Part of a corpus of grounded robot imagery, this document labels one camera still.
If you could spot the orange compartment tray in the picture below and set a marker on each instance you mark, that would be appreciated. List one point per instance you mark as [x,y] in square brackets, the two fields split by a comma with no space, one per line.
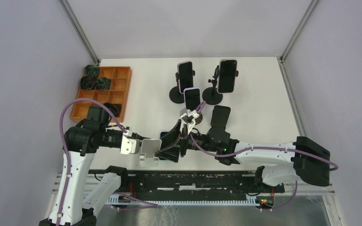
[111,86]

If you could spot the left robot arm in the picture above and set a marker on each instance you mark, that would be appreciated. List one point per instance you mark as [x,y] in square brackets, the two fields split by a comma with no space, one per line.
[71,207]

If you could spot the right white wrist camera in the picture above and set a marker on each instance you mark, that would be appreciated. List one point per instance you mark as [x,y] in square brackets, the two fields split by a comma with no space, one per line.
[188,117]

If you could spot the silver white phone stand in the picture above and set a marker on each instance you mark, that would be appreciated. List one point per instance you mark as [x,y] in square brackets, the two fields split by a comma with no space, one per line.
[148,149]

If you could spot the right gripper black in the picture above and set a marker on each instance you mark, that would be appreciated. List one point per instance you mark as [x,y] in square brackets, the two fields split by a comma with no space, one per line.
[172,152]

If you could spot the black rear right stand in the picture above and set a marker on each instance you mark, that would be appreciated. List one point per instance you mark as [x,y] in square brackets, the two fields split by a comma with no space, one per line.
[211,94]

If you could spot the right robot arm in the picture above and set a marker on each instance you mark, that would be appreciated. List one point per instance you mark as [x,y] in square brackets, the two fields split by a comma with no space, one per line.
[289,162]

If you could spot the white cased rear left phone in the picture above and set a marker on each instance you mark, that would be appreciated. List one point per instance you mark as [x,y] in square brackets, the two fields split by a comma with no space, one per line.
[186,74]

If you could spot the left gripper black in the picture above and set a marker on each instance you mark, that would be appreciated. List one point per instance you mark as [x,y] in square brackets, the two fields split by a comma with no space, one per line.
[135,134]

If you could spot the lilac cased phone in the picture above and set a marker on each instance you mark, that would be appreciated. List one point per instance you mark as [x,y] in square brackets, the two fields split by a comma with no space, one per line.
[192,98]

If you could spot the white cased phone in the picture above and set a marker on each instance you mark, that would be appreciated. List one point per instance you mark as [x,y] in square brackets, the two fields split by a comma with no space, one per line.
[227,75]
[186,74]

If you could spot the black stand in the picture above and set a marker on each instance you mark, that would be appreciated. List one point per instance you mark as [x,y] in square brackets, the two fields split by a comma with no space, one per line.
[211,94]
[175,95]

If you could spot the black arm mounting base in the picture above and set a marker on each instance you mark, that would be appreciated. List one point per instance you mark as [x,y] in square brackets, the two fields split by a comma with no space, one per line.
[159,185]

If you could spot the green bundle at corner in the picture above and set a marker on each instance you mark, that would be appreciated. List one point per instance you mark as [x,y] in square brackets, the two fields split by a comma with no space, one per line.
[91,70]

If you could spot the brown round base stand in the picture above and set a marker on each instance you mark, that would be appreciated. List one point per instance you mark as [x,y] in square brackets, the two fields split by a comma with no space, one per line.
[199,119]

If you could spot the black phone on stand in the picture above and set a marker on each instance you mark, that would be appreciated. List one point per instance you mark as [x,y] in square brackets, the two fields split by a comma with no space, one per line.
[220,116]

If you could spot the black rear left stand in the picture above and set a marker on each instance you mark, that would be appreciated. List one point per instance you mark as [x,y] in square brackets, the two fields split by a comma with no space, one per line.
[175,95]

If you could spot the white slotted cable duct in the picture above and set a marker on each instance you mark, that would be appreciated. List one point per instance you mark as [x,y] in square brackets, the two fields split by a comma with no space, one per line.
[120,200]

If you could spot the light blue cased phone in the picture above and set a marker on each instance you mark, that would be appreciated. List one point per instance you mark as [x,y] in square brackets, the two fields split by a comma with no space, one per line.
[166,139]

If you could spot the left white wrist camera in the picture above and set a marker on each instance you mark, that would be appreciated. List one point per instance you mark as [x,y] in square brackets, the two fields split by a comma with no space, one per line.
[127,130]

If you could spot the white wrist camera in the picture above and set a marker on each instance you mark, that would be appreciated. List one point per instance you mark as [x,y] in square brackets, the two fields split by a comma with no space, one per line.
[127,130]
[188,117]

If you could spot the white cased rear right phone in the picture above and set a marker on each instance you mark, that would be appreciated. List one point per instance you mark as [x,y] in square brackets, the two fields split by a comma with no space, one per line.
[227,75]

